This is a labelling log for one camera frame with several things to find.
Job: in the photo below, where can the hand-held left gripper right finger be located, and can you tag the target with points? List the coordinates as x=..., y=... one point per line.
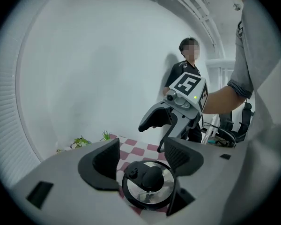
x=181, y=159

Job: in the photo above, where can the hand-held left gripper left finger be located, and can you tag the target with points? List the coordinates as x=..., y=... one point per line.
x=100, y=167

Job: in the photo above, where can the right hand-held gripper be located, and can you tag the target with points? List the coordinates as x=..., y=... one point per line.
x=188, y=84

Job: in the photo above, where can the black steel pressure cooker lid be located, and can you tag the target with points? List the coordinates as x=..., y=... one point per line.
x=135, y=192

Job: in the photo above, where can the person's right forearm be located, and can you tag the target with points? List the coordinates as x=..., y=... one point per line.
x=222, y=99

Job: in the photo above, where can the small green spiky plant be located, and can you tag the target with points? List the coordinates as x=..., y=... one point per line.
x=105, y=135

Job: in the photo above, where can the green plant with white flowers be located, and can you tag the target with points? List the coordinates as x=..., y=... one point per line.
x=79, y=142

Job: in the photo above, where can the pink white checkered cloth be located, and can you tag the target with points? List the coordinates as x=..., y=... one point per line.
x=135, y=151

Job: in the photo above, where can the black office chair with headrest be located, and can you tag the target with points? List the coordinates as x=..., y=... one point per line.
x=246, y=123

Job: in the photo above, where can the white railing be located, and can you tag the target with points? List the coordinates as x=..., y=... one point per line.
x=219, y=65

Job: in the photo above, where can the white window blind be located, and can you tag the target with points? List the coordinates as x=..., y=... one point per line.
x=7, y=125

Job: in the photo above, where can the person's grey shirt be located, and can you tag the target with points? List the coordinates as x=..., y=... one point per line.
x=260, y=55

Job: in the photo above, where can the white ceiling rail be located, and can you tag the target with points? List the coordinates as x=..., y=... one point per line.
x=201, y=13

